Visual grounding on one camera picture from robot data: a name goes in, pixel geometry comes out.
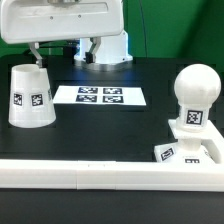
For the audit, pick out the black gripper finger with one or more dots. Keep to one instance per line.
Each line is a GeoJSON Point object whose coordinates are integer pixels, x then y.
{"type": "Point", "coordinates": [40, 61]}
{"type": "Point", "coordinates": [90, 55]}

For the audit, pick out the white lamp shade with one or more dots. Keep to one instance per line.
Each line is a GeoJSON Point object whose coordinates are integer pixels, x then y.
{"type": "Point", "coordinates": [31, 104]}

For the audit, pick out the white lamp bulb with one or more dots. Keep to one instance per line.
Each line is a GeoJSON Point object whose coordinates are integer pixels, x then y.
{"type": "Point", "coordinates": [196, 87]}

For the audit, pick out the white lamp base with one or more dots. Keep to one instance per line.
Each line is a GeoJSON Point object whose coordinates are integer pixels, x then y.
{"type": "Point", "coordinates": [202, 147]}

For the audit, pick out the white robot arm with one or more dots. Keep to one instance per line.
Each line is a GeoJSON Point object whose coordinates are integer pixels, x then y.
{"type": "Point", "coordinates": [97, 24]}

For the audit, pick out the white marker sheet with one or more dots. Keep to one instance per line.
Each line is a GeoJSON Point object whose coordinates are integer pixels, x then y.
{"type": "Point", "coordinates": [130, 96]}

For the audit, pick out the white L-shaped table fence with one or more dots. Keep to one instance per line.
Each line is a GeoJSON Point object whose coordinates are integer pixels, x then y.
{"type": "Point", "coordinates": [80, 175]}

